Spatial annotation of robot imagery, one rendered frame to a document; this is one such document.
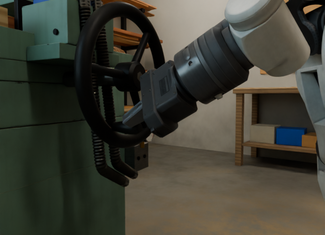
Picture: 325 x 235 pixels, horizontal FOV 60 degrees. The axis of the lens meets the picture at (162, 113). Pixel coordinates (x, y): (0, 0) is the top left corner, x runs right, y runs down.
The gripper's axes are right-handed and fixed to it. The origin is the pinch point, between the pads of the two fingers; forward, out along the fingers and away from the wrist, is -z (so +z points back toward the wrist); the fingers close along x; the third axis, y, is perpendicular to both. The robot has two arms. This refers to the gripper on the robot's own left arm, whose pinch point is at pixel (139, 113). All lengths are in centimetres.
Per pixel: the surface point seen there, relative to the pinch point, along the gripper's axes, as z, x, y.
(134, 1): -98, 318, -119
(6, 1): -23, 40, 20
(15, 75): -18.4, 13.1, 14.1
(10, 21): -20.7, 30.1, 17.9
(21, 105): -21.3, 9.5, 10.5
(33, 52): -14.2, 16.9, 13.7
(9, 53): -16.3, 15.6, 16.9
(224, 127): -94, 191, -282
